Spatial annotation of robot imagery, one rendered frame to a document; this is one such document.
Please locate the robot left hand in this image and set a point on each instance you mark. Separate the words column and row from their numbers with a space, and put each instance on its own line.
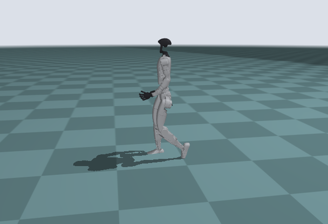
column 146, row 95

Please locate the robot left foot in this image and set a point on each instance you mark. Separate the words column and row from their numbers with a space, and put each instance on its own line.
column 184, row 152

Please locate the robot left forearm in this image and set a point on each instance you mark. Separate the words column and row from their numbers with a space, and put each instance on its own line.
column 161, row 87

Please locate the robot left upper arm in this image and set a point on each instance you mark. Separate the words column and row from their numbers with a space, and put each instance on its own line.
column 165, row 68

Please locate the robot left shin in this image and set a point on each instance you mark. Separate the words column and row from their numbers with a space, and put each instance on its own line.
column 168, row 136

